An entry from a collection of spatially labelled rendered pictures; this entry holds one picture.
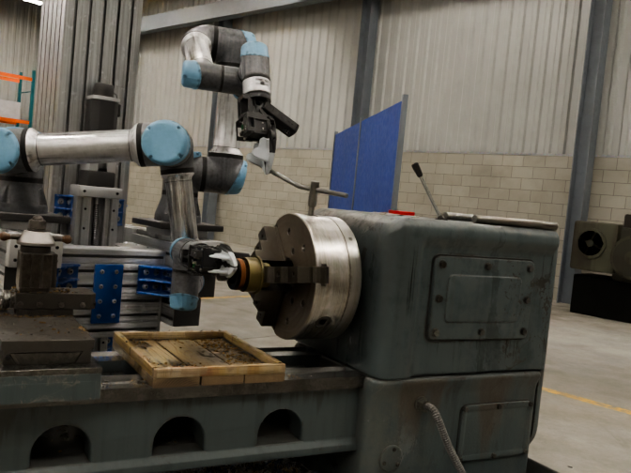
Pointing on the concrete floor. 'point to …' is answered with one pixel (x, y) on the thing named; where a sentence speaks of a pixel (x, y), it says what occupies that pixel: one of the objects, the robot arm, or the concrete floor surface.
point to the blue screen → (369, 161)
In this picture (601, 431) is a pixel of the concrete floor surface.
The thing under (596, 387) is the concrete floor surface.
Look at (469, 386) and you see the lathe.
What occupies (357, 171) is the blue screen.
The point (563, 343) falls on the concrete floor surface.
